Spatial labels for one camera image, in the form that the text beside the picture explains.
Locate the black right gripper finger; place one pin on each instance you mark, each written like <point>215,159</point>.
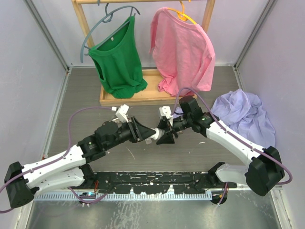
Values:
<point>167,138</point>
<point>164,124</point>

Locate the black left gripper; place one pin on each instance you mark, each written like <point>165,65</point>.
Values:
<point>138,132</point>

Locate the white capped pill bottle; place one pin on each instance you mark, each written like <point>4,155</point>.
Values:
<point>158,134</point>

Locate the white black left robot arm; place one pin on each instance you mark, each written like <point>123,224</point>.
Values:
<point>23,182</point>

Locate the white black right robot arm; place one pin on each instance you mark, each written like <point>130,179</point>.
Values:
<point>261,169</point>

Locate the wooden clothes rack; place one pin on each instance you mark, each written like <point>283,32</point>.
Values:
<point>151,95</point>

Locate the pink t-shirt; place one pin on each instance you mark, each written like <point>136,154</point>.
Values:
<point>183,54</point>

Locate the green t-shirt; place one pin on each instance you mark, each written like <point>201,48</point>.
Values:
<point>118,63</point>

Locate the lavender crumpled cloth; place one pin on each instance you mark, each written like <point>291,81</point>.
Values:
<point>243,113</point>

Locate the yellow clothes hanger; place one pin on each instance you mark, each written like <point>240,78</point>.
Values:
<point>181,13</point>

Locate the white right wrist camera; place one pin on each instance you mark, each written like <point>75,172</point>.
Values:
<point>165,111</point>

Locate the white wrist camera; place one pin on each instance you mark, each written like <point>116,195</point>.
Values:
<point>121,114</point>
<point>165,111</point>

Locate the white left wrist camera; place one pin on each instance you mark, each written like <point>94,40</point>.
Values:
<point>121,114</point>

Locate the white slotted cable duct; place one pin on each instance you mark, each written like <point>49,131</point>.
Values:
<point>69,196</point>

